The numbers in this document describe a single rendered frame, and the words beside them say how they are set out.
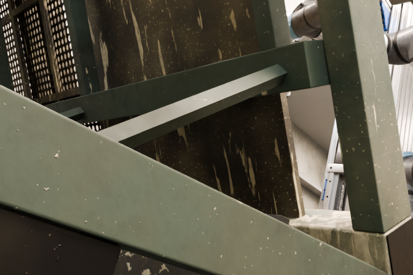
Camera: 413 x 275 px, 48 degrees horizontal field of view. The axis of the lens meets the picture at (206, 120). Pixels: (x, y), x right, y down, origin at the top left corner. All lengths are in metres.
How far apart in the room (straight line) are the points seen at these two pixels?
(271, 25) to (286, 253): 0.41
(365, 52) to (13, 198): 0.61
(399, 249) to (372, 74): 0.30
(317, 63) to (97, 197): 0.49
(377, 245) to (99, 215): 0.54
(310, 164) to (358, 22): 8.28
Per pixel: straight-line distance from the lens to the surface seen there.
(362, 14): 0.85
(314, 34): 1.48
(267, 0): 0.86
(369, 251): 0.88
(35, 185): 0.42
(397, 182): 0.90
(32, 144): 0.42
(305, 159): 8.91
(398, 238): 0.89
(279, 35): 0.87
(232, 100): 0.72
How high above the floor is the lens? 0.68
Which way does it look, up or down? 20 degrees up
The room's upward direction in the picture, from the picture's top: 16 degrees clockwise
